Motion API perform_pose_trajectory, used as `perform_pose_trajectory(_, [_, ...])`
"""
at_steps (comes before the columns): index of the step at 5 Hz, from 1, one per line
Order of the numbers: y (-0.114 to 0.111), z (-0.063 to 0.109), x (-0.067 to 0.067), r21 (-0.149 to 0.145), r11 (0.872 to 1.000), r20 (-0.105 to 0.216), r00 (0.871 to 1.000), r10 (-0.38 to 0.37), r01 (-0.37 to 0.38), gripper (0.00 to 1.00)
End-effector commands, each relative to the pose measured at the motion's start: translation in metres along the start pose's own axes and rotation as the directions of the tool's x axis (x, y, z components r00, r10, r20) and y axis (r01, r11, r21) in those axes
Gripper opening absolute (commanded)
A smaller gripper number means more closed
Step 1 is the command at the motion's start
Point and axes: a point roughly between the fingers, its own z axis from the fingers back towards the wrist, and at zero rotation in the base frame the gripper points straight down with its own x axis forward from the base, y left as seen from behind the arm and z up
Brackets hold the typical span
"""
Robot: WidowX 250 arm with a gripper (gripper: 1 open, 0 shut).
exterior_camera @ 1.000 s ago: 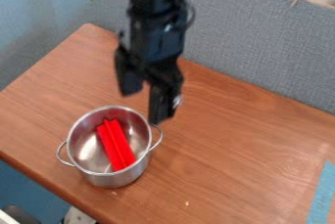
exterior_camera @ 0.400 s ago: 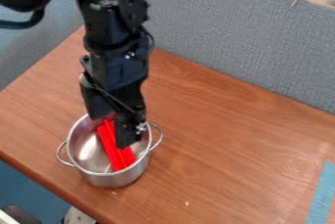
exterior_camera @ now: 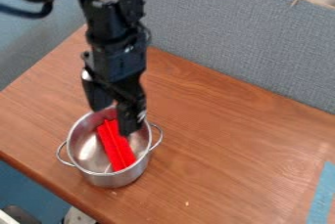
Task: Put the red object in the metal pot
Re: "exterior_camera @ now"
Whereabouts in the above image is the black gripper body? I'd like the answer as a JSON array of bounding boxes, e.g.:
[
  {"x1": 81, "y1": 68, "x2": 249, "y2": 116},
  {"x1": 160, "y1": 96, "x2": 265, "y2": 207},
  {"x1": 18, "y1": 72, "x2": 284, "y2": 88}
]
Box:
[{"x1": 83, "y1": 31, "x2": 147, "y2": 103}]

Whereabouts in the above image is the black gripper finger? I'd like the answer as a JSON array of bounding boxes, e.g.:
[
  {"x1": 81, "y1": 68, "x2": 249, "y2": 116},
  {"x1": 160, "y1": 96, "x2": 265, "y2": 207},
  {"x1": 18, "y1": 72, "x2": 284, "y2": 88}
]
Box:
[
  {"x1": 116, "y1": 99, "x2": 145, "y2": 137},
  {"x1": 81, "y1": 70, "x2": 112, "y2": 112}
]

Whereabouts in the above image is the red plastic block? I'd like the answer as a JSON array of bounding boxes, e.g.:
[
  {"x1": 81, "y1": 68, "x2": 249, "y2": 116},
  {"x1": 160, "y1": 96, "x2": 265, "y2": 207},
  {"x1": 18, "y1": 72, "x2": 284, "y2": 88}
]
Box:
[{"x1": 96, "y1": 119, "x2": 136, "y2": 171}]

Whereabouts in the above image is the metal pot with handles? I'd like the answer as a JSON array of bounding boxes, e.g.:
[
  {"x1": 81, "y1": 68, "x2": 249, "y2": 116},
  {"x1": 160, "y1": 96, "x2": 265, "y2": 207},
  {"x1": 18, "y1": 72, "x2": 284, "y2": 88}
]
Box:
[{"x1": 56, "y1": 107, "x2": 163, "y2": 189}]

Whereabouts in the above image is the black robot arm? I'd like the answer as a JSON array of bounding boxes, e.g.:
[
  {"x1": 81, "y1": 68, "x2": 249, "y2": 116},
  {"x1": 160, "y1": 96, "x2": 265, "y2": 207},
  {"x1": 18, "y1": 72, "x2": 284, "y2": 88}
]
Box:
[{"x1": 0, "y1": 0, "x2": 150, "y2": 136}]

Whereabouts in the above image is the white object under table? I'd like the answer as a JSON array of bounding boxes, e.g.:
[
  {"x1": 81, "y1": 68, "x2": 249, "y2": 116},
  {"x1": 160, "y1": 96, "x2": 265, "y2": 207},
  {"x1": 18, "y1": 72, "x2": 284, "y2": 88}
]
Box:
[{"x1": 62, "y1": 207, "x2": 95, "y2": 224}]

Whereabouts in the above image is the dark object bottom left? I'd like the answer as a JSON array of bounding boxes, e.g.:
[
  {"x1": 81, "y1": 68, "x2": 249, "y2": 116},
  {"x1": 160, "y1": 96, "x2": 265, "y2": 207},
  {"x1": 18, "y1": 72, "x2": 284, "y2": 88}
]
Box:
[{"x1": 1, "y1": 205, "x2": 41, "y2": 224}]

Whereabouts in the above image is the grey fabric divider panel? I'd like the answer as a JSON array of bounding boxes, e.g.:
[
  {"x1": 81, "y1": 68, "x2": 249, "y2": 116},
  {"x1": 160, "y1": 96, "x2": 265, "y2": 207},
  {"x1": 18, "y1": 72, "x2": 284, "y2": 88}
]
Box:
[{"x1": 141, "y1": 0, "x2": 335, "y2": 114}]

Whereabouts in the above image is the blue tape strip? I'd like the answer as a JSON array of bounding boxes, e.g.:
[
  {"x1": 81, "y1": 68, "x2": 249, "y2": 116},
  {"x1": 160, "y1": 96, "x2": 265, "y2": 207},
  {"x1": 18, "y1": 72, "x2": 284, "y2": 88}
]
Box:
[{"x1": 306, "y1": 161, "x2": 335, "y2": 224}]

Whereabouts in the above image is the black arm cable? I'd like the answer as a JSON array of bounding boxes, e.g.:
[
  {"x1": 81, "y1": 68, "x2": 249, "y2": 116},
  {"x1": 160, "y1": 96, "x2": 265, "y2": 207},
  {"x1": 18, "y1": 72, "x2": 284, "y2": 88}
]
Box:
[{"x1": 0, "y1": 1, "x2": 56, "y2": 20}]

